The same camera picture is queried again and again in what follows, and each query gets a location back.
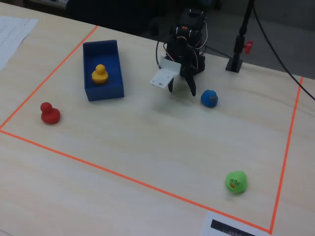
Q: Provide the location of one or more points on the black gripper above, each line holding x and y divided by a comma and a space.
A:
186, 71

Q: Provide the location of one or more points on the yellow rubber duck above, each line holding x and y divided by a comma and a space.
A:
99, 76

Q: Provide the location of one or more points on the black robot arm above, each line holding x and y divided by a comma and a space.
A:
182, 49

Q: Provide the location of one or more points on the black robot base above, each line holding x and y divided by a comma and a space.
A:
201, 64

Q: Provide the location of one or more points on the blue rubber duck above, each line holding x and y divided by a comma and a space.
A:
208, 98

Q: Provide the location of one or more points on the blue plastic box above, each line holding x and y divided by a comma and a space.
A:
103, 94

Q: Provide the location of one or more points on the green rubber duck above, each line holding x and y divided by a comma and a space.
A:
236, 182

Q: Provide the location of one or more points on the red rubber duck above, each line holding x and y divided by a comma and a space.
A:
50, 115

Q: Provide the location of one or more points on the red stand knob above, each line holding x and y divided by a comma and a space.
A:
249, 47

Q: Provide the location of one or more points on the orange tape strip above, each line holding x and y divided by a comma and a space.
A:
287, 147
49, 77
123, 176

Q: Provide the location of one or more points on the white paper with black bar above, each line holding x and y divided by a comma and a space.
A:
208, 228

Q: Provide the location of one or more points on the printed white paper sheet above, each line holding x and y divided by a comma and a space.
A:
12, 34

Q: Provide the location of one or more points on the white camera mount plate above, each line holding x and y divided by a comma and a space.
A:
162, 77

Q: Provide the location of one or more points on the black camera stand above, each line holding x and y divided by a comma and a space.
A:
237, 49

